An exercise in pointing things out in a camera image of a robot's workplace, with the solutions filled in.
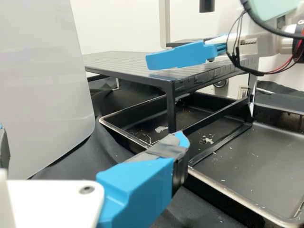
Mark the right wrist camera phone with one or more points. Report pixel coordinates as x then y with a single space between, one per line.
268 9

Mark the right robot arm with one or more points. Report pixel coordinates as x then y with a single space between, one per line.
298 45

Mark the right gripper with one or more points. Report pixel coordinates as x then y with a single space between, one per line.
273 46

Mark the black tray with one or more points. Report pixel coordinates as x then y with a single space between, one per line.
256 166
140 123

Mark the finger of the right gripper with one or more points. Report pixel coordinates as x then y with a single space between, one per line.
180 57

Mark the cream microscope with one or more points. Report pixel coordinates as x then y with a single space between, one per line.
247 26

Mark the black platform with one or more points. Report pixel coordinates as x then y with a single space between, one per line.
133 64

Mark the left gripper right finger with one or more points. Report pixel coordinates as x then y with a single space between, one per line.
137 183

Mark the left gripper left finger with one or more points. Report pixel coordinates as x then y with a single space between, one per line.
4 147

